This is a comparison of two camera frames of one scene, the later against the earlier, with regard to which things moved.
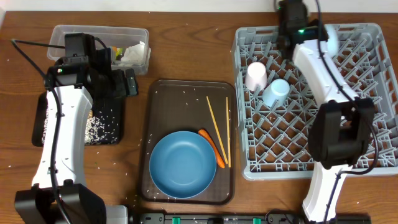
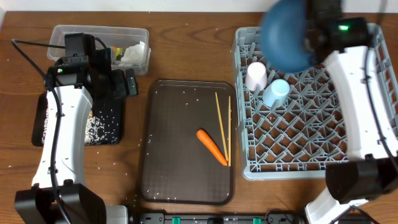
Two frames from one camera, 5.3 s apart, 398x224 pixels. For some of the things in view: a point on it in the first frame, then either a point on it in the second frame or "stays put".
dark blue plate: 183,165 -> 283,37
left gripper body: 120,84 stays put
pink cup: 256,74 stays put
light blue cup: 277,90 stays put
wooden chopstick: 216,130 -> 221,126
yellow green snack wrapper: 119,51 stays put
